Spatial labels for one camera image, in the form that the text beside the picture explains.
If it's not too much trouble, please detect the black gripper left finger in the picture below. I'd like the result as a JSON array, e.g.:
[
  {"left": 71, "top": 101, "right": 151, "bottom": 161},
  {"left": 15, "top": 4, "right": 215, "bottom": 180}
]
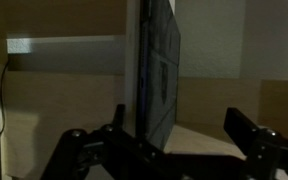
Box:
[{"left": 40, "top": 103, "right": 185, "bottom": 180}]

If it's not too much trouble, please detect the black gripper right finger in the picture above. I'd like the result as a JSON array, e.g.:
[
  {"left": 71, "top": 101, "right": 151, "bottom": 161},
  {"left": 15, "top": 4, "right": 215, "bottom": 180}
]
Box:
[{"left": 223, "top": 107, "right": 288, "bottom": 180}]

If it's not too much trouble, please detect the black tablet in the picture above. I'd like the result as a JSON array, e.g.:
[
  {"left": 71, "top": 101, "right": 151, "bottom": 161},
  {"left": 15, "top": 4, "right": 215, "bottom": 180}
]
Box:
[{"left": 135, "top": 0, "right": 182, "bottom": 152}]

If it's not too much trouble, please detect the wooden shelf unit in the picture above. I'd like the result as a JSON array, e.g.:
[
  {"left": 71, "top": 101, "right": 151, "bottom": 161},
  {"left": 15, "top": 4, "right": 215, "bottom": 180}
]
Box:
[{"left": 0, "top": 0, "right": 288, "bottom": 180}]

